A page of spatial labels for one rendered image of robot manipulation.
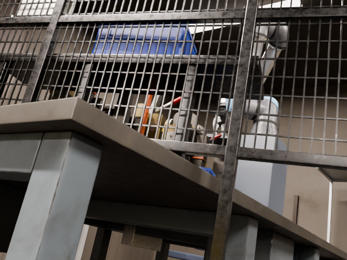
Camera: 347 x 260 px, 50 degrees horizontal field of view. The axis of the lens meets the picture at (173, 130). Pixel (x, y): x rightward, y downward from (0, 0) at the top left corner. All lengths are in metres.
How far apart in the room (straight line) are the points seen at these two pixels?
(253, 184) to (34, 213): 1.24
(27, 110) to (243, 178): 1.25
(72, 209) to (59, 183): 0.05
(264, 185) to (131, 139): 1.11
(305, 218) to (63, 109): 4.27
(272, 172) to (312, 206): 3.03
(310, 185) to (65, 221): 4.29
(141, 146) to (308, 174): 4.20
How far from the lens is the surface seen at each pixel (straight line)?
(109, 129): 0.65
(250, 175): 1.76
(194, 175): 0.87
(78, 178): 0.66
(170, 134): 1.75
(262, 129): 1.85
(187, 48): 1.20
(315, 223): 4.70
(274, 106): 1.92
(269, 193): 1.71
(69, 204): 0.65
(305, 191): 4.79
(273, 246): 1.63
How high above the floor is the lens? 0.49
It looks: 18 degrees up
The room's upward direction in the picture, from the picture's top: 11 degrees clockwise
